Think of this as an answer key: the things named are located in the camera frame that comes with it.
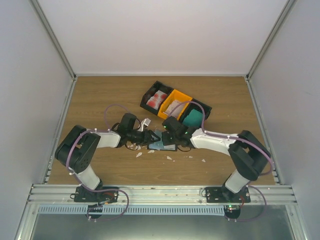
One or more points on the red white card stack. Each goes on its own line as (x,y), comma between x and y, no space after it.
(156,100)

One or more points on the black leather card holder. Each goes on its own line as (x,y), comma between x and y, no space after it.
(159,144)

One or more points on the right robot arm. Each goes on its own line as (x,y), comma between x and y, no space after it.
(249,156)

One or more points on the aluminium frame post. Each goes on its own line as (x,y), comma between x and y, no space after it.
(45,23)
(288,6)

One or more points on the white pink card stack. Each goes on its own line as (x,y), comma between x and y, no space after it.
(175,109)

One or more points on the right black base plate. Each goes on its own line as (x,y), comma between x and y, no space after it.
(220,194)

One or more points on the grey slotted cable duct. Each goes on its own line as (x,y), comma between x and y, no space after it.
(203,210)

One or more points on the aluminium front rail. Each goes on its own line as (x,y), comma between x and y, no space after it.
(163,194)

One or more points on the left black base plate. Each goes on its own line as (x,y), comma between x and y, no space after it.
(82,195)

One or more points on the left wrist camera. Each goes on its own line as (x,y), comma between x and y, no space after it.
(144,124)

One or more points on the yellow plastic bin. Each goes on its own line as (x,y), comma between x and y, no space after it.
(174,95)

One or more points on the aluminium frame post left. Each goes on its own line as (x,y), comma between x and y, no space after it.
(45,23)

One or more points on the aluminium frame post right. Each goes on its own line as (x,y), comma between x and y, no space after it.
(288,6)

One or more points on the teal card stack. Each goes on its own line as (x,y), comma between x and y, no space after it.
(193,119)

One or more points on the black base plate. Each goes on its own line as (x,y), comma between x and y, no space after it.
(82,195)
(220,194)

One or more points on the black bin with red cards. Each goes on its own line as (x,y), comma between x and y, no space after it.
(152,90)

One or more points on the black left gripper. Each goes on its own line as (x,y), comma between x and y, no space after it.
(145,138)

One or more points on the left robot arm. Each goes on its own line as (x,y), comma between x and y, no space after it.
(77,149)

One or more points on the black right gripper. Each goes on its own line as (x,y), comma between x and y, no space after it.
(166,141)

